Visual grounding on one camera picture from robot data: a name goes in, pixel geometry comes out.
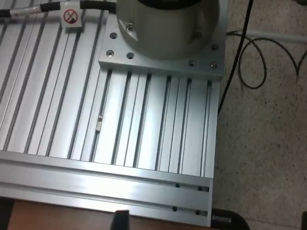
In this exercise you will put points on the slotted aluminium robot stand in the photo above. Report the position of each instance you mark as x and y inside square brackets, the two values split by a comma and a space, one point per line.
[144, 119]

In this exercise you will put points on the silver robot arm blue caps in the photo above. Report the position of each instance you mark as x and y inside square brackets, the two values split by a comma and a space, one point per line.
[168, 28]

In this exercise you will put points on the small metal slot nut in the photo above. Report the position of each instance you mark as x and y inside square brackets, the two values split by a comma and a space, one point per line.
[99, 124]

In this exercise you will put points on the aluminium robot mounting plate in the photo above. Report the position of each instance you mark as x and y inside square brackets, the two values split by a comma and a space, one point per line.
[156, 65]

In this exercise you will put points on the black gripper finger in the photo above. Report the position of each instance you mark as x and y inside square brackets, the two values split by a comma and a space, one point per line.
[304, 221]
[120, 220]

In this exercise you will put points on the black rounded object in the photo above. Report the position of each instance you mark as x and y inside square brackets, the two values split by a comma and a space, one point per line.
[237, 222]

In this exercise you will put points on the white warning tag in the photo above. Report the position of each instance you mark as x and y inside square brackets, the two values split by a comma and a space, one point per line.
[72, 22]

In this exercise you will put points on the long white floor conduit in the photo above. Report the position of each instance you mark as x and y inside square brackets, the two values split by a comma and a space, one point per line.
[275, 36]

